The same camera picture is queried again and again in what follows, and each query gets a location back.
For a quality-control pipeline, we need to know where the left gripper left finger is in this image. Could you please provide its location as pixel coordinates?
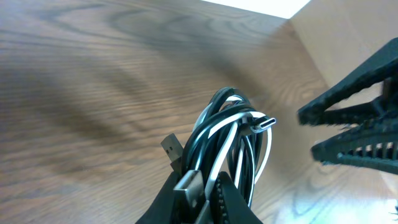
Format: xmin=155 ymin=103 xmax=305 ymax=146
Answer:
xmin=136 ymin=171 xmax=180 ymax=224

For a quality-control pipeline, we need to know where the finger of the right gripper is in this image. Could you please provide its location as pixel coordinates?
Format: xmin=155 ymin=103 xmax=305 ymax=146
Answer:
xmin=311 ymin=119 xmax=397 ymax=174
xmin=298 ymin=38 xmax=397 ymax=126

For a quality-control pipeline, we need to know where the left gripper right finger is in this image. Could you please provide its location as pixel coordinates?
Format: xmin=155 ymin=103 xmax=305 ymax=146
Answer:
xmin=213 ymin=172 xmax=262 ymax=224

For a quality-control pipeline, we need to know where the white USB cable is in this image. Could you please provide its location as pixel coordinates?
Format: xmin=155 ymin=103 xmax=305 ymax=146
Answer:
xmin=172 ymin=95 xmax=273 ymax=224

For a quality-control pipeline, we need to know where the black USB cable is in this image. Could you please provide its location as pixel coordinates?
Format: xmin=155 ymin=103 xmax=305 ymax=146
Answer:
xmin=160 ymin=86 xmax=277 ymax=209

